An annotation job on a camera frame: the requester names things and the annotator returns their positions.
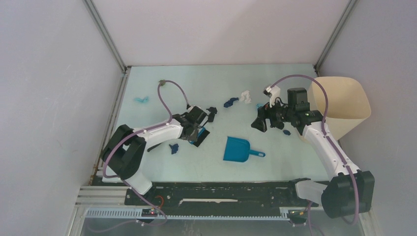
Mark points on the cream waste bin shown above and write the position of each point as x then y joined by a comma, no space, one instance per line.
348,104

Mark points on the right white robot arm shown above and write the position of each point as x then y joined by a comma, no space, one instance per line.
350,190

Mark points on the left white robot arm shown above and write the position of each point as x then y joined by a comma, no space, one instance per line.
123,154

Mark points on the blue dustpan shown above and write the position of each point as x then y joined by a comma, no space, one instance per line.
239,150

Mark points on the left aluminium frame post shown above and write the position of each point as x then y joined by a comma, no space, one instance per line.
97,19

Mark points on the aluminium frame post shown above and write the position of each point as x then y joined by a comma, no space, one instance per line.
348,10
97,19

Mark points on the blue paper scrap near left arm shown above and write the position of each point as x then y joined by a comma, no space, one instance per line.
174,148

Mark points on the teal paper scrap left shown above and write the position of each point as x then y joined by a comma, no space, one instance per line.
141,100

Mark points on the white cable duct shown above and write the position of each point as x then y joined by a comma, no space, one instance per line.
146,213

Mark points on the black paper scrap centre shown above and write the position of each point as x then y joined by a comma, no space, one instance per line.
212,113

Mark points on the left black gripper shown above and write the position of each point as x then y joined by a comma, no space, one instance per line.
193,136

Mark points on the blue hand brush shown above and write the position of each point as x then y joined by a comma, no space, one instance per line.
203,133

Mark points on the dark blue paper scrap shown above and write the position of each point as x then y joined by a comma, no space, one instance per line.
230,102

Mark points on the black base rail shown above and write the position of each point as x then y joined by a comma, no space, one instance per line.
225,198

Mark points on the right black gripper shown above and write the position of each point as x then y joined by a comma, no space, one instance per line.
263,112

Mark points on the white paper scrap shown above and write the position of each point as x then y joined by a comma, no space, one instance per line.
245,97

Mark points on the right aluminium frame post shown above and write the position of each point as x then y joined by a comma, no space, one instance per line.
348,10

